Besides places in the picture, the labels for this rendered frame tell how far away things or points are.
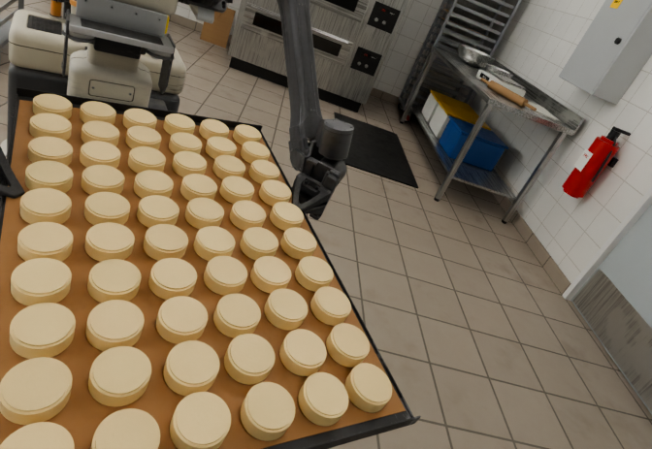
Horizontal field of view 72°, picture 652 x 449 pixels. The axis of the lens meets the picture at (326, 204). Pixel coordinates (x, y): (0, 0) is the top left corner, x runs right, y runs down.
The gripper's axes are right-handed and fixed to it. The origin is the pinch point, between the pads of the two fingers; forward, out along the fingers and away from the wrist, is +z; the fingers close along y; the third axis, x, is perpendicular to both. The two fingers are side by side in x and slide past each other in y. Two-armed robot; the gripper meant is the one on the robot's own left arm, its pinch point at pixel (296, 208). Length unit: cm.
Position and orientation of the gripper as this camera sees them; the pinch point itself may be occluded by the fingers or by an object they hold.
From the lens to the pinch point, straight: 73.1
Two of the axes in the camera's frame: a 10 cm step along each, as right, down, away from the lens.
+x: -8.7, -4.8, 0.9
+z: -3.2, 4.1, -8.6
